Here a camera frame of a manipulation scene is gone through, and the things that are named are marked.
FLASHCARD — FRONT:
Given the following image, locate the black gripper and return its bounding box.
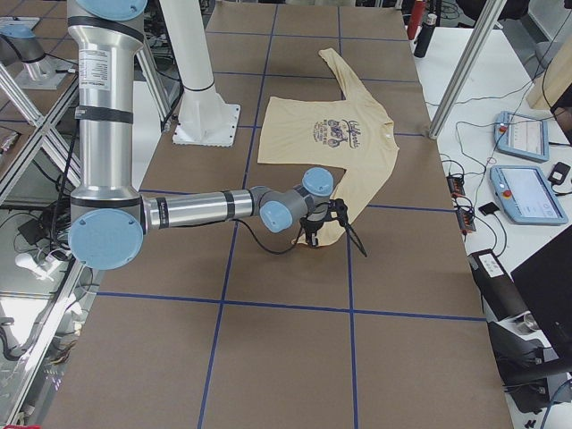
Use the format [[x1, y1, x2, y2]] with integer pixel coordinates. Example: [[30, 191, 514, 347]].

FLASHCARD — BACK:
[[299, 199, 333, 248]]

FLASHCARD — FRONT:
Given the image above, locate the beige long-sleeve printed shirt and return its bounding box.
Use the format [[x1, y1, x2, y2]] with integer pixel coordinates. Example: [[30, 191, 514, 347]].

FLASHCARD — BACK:
[[257, 48, 399, 223]]

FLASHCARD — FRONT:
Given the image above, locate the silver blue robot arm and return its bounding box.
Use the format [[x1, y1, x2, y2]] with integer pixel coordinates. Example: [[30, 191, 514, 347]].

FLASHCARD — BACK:
[[67, 1, 333, 270]]

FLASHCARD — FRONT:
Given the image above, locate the white central mounting column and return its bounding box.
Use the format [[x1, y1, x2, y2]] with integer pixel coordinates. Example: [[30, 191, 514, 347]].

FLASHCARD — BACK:
[[160, 0, 240, 147]]

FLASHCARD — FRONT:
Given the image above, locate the lower blue teach pendant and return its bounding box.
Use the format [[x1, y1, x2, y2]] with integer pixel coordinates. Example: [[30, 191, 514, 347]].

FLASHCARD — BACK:
[[489, 165, 568, 225]]

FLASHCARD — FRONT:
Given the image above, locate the blue teach pendant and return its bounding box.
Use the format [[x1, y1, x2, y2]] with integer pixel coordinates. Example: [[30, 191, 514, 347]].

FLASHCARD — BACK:
[[494, 111, 550, 163], [489, 165, 568, 225]]

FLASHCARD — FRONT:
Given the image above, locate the black water bottle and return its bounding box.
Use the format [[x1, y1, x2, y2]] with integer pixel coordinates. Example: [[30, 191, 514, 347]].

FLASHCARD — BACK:
[[413, 13, 438, 58]]

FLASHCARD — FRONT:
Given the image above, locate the black monitor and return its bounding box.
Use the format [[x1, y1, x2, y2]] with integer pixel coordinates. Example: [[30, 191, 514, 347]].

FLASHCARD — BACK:
[[511, 228, 571, 355]]

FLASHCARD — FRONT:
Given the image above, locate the upper blue teach pendant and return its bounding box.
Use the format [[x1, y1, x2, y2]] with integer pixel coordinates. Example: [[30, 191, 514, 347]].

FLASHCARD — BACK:
[[494, 111, 550, 163]]

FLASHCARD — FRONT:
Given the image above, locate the red water bottle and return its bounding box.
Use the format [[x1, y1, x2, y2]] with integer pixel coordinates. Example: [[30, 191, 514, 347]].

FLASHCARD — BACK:
[[407, 0, 425, 40]]

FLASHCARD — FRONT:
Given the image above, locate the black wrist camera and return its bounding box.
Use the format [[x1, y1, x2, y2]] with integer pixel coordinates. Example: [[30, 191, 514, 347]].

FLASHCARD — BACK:
[[333, 198, 349, 228]]

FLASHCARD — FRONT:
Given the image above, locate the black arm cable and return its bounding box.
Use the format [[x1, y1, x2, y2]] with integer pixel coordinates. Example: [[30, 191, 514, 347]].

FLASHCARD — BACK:
[[234, 217, 309, 256]]

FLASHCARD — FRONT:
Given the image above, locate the aluminium frame post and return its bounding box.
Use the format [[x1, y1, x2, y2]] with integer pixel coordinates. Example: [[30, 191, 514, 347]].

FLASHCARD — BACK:
[[428, 0, 507, 139]]

